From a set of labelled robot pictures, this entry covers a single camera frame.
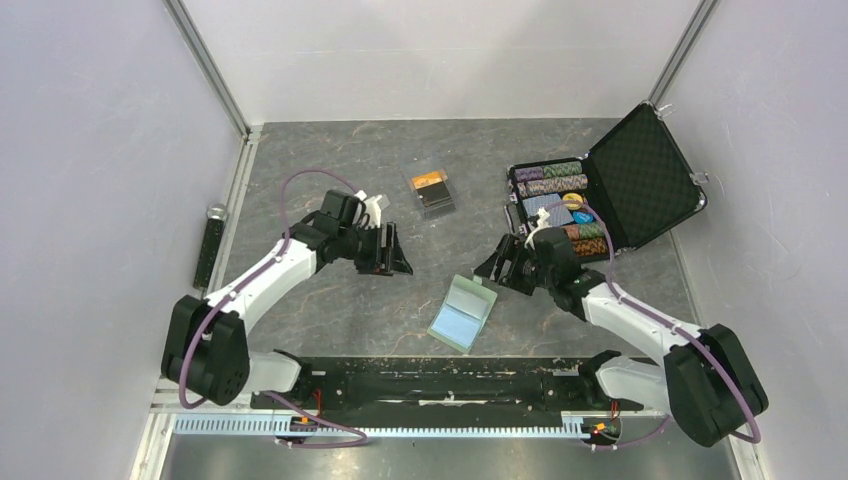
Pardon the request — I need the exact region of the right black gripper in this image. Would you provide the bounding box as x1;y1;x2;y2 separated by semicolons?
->
475;234;556;296

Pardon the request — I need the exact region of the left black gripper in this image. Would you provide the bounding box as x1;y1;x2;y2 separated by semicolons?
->
338;222;413;278

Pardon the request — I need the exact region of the green leather card holder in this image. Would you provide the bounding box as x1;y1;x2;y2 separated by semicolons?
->
427;275;497;354

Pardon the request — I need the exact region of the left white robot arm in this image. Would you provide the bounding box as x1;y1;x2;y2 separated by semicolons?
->
161;190;413;408

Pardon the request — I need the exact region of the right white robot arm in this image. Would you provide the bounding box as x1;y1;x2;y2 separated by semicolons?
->
473;228;770;447

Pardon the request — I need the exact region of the clear plastic card box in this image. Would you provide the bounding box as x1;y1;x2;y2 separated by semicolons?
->
401;156;457;220

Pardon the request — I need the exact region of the blue playing card deck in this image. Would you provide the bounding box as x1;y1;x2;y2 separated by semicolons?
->
521;193;574;227

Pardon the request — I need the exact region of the orange credit card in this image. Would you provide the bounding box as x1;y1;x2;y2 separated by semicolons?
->
411;170;445;190

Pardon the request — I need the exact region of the yellow dealer chip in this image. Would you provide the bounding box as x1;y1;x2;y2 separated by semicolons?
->
562;192;586;211

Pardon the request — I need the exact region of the black poker chip case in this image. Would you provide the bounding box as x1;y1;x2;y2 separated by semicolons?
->
507;102;707;263

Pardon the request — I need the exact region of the black tool silver knob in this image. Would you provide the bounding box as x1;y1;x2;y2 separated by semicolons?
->
193;204;228;290

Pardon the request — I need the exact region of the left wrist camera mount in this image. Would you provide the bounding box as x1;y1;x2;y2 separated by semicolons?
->
354;190;390;229

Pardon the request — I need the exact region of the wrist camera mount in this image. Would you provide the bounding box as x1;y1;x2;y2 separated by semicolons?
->
354;190;390;229
524;207;551;249

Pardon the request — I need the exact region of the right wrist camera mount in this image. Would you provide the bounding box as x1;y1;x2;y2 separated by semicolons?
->
524;207;551;249

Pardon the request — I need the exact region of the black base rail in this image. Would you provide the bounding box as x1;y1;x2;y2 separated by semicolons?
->
283;356;641;414

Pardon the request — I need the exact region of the white slotted cable duct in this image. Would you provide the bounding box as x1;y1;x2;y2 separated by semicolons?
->
173;413;597;440

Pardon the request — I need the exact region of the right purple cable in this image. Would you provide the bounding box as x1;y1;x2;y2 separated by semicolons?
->
539;200;763;453

